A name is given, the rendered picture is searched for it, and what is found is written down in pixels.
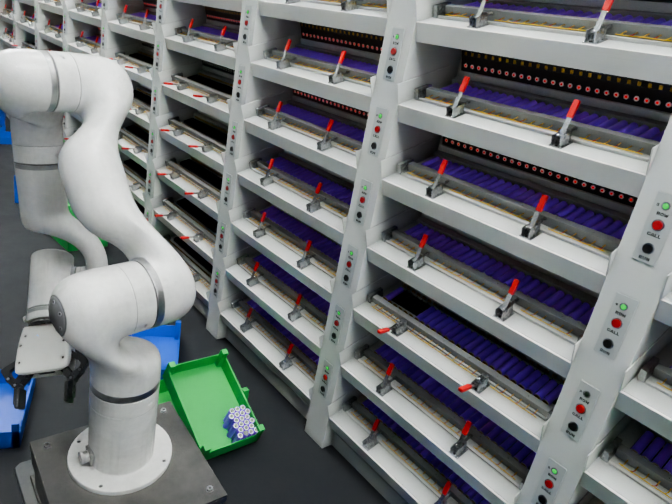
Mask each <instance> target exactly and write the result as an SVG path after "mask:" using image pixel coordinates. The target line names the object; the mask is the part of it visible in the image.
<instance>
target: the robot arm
mask: <svg viewBox="0 0 672 504"><path fill-rule="evenodd" d="M132 103H133V87H132V83H131V80H130V78H129V76H128V74H127V73H126V71H125V70H124V69H123V68H122V67H121V66H120V65H119V64H118V63H117V62H115V61H113V60H111V59H109V58H106V57H102V56H96V55H89V54H80V53H69V52H58V51H46V50H35V49H19V48H16V49H6V50H2V51H0V109H1V110H2V111H3V112H5V113H6V114H8V115H9V119H10V130H11V140H12V150H13V159H14V168H15V176H16V185H17V193H18V201H19V210H20V217H21V221H22V224H23V225H24V227H25V228H26V229H28V230H30V231H33V232H37V233H41V234H46V235H50V236H54V237H57V238H60V239H63V240H65V241H67V242H69V243H71V244H72V245H74V246H75V247H76V248H77V249H78V250H79V251H80V252H81V253H82V255H83V256H84V259H85V263H86V266H82V267H74V257H73V255H72V254H71V253H69V252H67V251H64V250H60V249H42V250H38V251H36V252H34V253H33V254H32V255H31V261H30V274H29V288H28V301H27V315H26V316H24V317H23V321H24V322H27V323H29V325H28V327H24V328H23V331H22V334H21V337H20V341H19V345H18V350H17V356H16V360H15V361H13V362H12V363H10V364H9V365H7V366H6V367H4V368H3V369H2V370H1V373H2V375H3V377H4V378H5V381H6V382H7V383H8V384H9V385H11V387H12V388H14V394H13V405H14V408H15V409H18V410H24V409H25V406H26V392H27V391H26V390H24V387H25V386H26V385H27V383H28V382H29V381H30V379H32V378H41V377H48V376H56V375H63V374H64V375H65V377H66V378H67V381H65V382H64V401H65V402H67V403H73V398H75V396H76V383H77V382H78V380H79V378H80V377H81V376H82V375H83V374H84V373H85V371H86V368H87V367H88V366H89V367H90V388H89V427H88V428H87V429H85V430H84V431H83V432H81V433H80V434H79V435H78V436H77V437H76V439H75V440H74V441H73V443H72V444H71V447H70V449H69V452H68V456H67V464H68V470H69V474H70V475H71V477H72V479H73V480H74V481H75V482H76V483H77V484H78V485H79V486H81V487H82V488H84V489H85V490H87V491H90V492H92V493H96V494H100V495H110V496H114V495H124V494H129V493H133V492H136V491H139V490H141V489H143V488H145V487H147V486H149V485H151V484H152V483H153V482H155V481H156V480H157V479H158V478H159V477H160V476H162V474H163V473H164V472H165V470H166V469H167V467H168V465H169V463H170V460H171V456H172V444H171V440H170V438H169V436H168V434H167V433H166V432H165V430H164V429H163V428H161V427H160V426H159V425H158V424H156V421H157V410H158V400H159V389H160V378H161V356H160V352H159V350H158V349H157V347H156V346H155V345H154V344H153V343H152V342H150V341H148V340H145V339H142V338H138V337H132V336H128V335H132V334H135V333H138V332H141V331H145V330H148V329H152V328H155V327H158V326H162V325H165V324H168V323H171V322H174V321H176V320H178V319H180V318H181V317H183V316H184V315H186V314H187V313H188V312H189V311H190V309H191V308H192V306H193V304H194V301H195V297H196V286H195V282H194V278H193V275H192V273H191V271H190V269H189V267H188V266H187V264H186V263H185V262H184V260H183V259H182V258H181V256H180V255H179V254H178V253H177V252H176V251H175V249H174V248H173V247H172V246H171V245H170V244H169V243H168V242H167V241H166V240H165V239H164V238H163V237H162V236H161V235H160V234H159V233H158V232H157V231H156V230H155V229H154V228H153V227H152V226H151V224H150V223H149V222H148V221H147V220H146V218H145V217H144V216H143V215H142V213H141V212H140V210H139V208H138V207H137V205H136V203H135V201H134V198H133V196H132V194H131V191H130V188H129V185H128V181H127V178H126V175H125V172H124V168H123V165H122V162H121V159H120V155H119V150H118V135H119V131H120V128H121V126H122V124H123V122H124V119H125V118H126V116H127V114H128V112H129V110H130V108H131V106H132ZM64 112H72V113H76V114H78V115H79V116H80V117H81V119H82V126H81V127H80V128H79V129H78V130H77V131H76V132H75V133H74V134H73V135H72V136H71V137H70V138H69V139H68V140H67V141H66V142H65V144H64V141H63V118H64ZM67 199H68V200H67ZM68 202H69V204H70V207H71V209H72V211H73V213H74V214H75V216H76V217H77V219H78V220H77V219H76V218H75V217H73V216H72V215H71V213H70V212H69V209H68ZM98 237H99V238H101V239H103V240H105V241H107V242H109V243H111V244H113V245H115V246H116V247H118V248H119V249H120V250H121V251H122V252H123V253H124V254H125V255H126V257H127V258H128V260H129V262H123V263H118V264H113V265H109V266H108V260H107V255H106V252H105V249H104V247H103V245H102V243H101V241H100V240H99V238H98ZM75 349H76V350H77V351H79V352H80V353H82V354H83V355H84V356H83V355H81V354H79V353H77V352H75ZM75 359H76V360H79V361H80V362H81V363H80V366H79V367H78V368H77V369H76V370H75V371H74V372H73V370H74V368H75ZM14 370H15V373H16V374H18V377H17V378H16V379H15V378H14V377H13V375H12V372H13V371H14Z"/></svg>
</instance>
